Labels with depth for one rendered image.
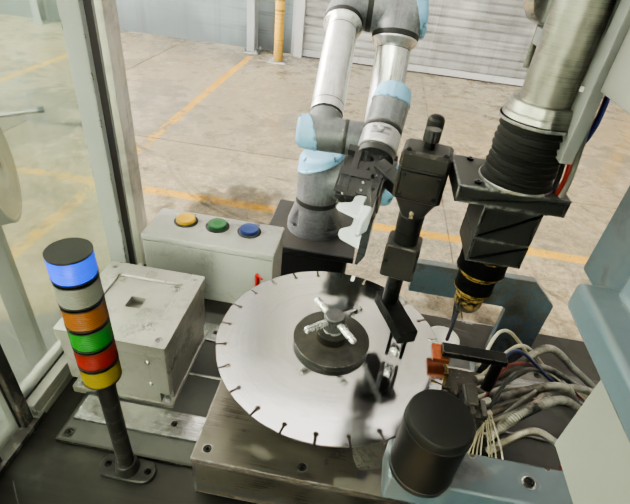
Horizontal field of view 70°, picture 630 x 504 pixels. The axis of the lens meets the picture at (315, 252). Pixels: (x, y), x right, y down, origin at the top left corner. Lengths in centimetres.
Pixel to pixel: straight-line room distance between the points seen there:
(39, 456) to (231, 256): 46
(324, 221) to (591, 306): 104
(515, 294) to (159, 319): 60
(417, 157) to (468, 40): 603
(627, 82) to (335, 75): 73
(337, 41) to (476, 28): 542
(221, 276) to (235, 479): 44
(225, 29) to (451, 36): 295
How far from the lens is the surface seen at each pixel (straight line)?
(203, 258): 97
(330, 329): 64
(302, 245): 121
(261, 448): 69
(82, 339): 56
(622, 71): 45
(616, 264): 42
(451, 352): 67
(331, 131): 98
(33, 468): 86
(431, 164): 52
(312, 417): 60
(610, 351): 19
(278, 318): 70
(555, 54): 48
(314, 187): 117
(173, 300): 81
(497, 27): 655
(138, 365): 80
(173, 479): 79
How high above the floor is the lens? 144
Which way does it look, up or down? 36 degrees down
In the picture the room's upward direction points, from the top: 7 degrees clockwise
